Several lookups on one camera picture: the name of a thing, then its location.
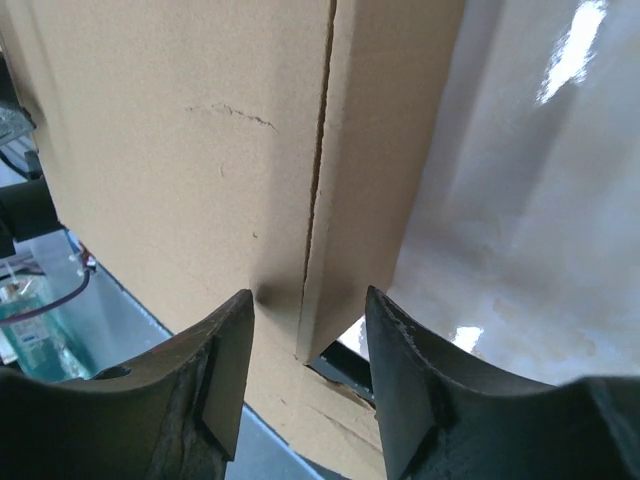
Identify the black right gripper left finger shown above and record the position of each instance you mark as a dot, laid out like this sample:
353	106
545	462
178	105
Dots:
172	412

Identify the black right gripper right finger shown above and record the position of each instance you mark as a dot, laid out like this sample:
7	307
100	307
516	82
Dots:
443	413

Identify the brown cardboard box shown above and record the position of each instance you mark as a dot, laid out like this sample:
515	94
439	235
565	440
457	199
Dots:
200	147

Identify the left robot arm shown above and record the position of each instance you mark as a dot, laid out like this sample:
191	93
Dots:
27	208

